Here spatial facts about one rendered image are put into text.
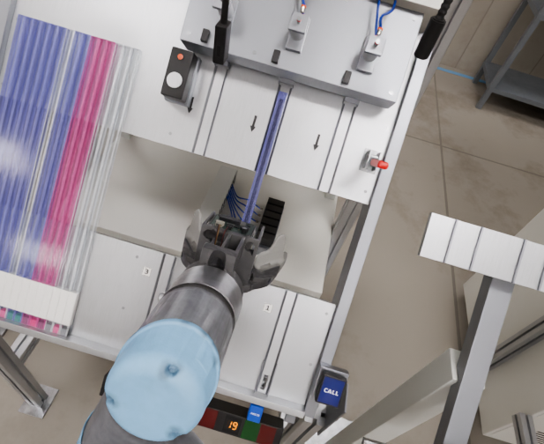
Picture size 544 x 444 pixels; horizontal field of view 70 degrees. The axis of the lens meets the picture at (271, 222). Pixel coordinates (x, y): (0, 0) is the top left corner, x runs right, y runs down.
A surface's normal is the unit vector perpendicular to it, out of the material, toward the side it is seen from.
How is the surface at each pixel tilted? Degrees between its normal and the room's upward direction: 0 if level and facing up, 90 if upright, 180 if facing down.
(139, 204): 0
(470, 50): 90
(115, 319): 47
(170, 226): 0
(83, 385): 0
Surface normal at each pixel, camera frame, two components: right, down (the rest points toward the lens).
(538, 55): -0.23, 0.71
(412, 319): 0.18, -0.64
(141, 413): -0.11, 0.32
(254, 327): -0.04, 0.08
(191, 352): 0.63, -0.70
